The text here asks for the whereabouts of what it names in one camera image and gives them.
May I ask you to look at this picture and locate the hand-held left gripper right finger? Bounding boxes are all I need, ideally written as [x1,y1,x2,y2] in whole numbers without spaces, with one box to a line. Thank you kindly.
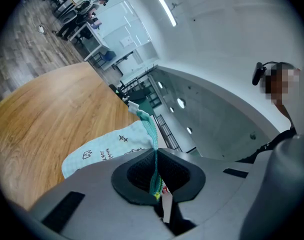
[158,148,254,240]

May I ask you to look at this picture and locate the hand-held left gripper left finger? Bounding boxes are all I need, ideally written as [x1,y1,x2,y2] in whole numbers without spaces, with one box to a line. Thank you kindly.
[29,148,175,240]

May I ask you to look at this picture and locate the light green pencil pouch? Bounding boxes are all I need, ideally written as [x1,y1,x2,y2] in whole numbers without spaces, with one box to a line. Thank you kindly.
[61,101,165,200]

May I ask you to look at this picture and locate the person's black T-shirt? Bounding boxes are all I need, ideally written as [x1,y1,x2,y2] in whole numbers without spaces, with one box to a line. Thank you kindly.
[235,126,298,165]

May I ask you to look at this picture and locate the green partition panel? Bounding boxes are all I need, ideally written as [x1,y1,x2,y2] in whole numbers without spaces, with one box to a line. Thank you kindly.
[134,98,155,115]

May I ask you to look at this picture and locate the white office desk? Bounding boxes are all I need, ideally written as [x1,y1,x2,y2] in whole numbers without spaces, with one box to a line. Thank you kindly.
[69,21,110,61]

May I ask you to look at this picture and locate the white ceiling strip light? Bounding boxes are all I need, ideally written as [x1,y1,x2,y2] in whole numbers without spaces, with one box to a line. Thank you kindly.
[156,0,178,27]

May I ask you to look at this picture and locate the black head camera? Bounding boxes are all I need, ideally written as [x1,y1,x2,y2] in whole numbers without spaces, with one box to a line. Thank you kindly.
[251,61,268,87]

